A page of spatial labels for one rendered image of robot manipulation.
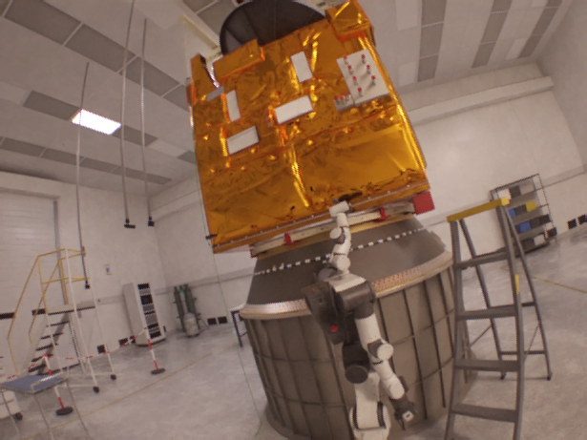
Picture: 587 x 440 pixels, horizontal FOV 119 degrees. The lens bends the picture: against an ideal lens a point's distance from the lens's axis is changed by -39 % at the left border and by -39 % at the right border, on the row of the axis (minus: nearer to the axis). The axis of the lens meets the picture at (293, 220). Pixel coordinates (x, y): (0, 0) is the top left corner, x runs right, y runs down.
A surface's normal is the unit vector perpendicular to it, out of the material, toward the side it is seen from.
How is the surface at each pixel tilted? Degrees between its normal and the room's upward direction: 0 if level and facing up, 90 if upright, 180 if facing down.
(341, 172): 90
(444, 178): 90
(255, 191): 85
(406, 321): 90
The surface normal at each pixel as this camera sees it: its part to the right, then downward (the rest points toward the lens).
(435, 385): 0.26, -0.22
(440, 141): -0.34, -0.06
